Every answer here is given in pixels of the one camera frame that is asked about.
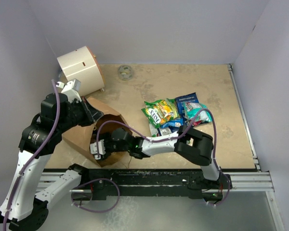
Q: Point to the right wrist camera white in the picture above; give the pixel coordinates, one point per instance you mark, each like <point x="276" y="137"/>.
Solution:
<point x="97" y="149"/>

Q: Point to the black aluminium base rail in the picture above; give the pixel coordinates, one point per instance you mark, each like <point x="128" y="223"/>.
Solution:
<point x="101" y="183"/>

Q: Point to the blue chips bag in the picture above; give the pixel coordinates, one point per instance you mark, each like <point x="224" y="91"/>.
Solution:
<point x="192" y="97"/>

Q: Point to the teal snack packet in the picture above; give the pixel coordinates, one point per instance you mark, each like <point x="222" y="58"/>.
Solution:
<point x="198" y="111"/>

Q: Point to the brown paper bag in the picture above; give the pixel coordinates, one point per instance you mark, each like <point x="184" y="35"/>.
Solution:
<point x="79" y="138"/>

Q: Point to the white cylindrical container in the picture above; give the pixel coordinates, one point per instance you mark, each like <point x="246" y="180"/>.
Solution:
<point x="81" y="64"/>

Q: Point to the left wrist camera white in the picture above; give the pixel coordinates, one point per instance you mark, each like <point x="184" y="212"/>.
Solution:
<point x="70" y="89"/>

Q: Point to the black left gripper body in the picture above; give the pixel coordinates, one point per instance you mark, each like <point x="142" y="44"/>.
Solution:
<point x="84" y="118"/>

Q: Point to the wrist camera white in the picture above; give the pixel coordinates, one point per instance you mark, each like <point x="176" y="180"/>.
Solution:
<point x="97" y="149"/>
<point x="70" y="89"/>

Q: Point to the green snack packet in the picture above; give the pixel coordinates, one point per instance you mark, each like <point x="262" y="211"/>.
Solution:
<point x="154" y="131"/>

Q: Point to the blue white snack packet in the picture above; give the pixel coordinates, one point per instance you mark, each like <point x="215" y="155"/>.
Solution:
<point x="170" y="127"/>

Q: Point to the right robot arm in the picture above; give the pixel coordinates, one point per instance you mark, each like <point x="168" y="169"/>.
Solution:
<point x="193" y="145"/>

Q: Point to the green yellow candy packet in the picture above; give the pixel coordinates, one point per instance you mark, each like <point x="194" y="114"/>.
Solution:
<point x="160" y="112"/>

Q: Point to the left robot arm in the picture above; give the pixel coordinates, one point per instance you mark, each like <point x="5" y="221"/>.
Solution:
<point x="23" y="209"/>

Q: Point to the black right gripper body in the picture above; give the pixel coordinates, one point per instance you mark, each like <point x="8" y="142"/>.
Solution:
<point x="111" y="147"/>

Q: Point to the red snack packet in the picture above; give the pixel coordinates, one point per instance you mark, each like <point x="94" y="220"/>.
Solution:
<point x="197" y="123"/>

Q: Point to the clear plastic tape roll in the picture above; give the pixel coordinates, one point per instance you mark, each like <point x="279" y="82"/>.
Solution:
<point x="125" y="72"/>

